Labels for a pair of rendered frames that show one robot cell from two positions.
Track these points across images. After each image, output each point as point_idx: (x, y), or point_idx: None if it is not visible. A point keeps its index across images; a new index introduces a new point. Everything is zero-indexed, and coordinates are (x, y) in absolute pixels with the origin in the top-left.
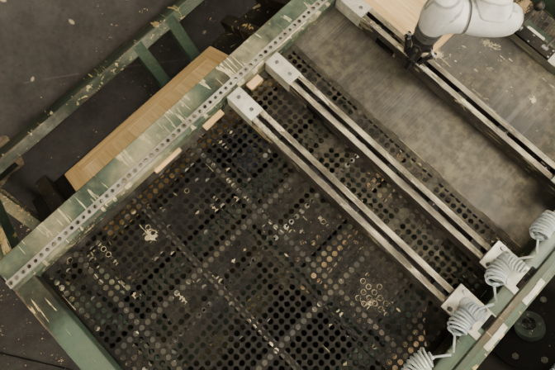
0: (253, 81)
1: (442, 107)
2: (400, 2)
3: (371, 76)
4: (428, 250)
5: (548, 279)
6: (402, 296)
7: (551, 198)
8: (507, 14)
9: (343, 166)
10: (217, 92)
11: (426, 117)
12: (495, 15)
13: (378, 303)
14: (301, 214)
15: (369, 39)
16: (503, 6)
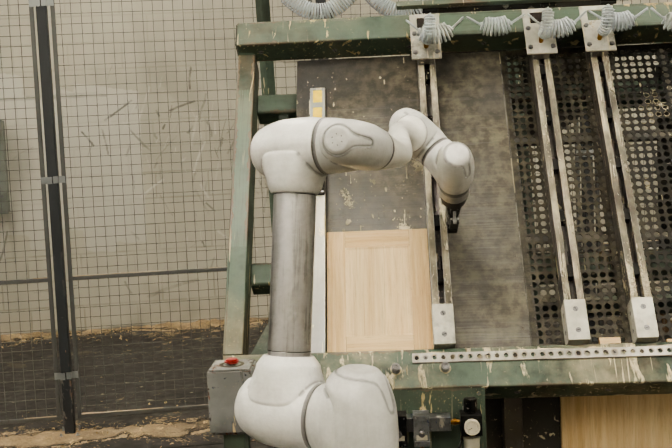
0: (610, 343)
1: None
2: (388, 299)
3: (486, 259)
4: (576, 101)
5: (516, 10)
6: (623, 94)
7: (438, 61)
8: (416, 114)
9: (588, 209)
10: (663, 352)
11: (472, 188)
12: (426, 120)
13: (652, 99)
14: (662, 202)
15: (452, 293)
16: (418, 117)
